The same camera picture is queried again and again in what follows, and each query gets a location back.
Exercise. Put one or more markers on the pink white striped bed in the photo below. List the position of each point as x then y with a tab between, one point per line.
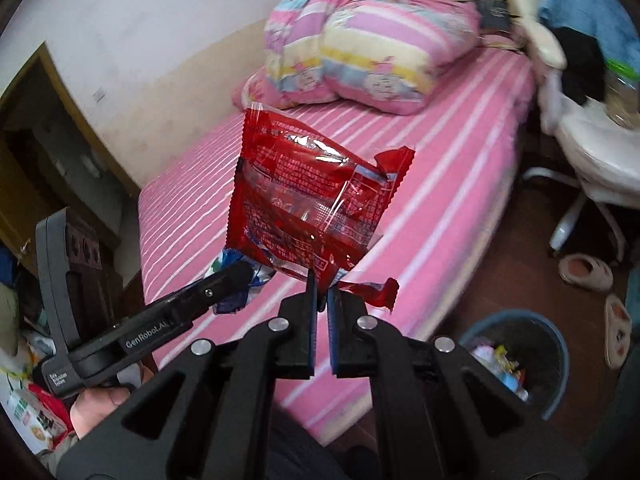
368	153

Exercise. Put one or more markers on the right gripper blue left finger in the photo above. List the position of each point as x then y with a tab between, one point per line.
306	328

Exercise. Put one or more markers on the beige slipper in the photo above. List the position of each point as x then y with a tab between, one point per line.
586	272
618	329

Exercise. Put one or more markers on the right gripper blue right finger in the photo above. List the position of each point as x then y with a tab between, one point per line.
338	333

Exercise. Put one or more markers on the person's left hand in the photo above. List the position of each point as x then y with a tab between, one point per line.
93	405

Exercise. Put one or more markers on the blue cloth on chair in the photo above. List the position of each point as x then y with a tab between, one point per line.
604	20

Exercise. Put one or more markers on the green lidded plastic jar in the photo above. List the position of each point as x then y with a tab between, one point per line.
621	96

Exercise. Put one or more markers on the folded cartoon sheep quilt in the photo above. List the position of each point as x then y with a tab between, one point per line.
385	54

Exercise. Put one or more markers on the pink floral bolster pillow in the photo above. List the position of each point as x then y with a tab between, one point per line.
257	88

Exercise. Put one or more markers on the red snack bag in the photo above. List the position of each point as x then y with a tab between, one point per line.
302	202

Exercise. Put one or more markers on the white office chair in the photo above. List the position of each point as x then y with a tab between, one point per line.
604	156

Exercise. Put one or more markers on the brown wooden door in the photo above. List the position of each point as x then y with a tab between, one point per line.
51	158

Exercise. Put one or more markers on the blue trash bin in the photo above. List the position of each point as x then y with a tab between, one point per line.
526	352

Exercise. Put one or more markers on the blue white wrapper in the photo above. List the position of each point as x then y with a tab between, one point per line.
234	280

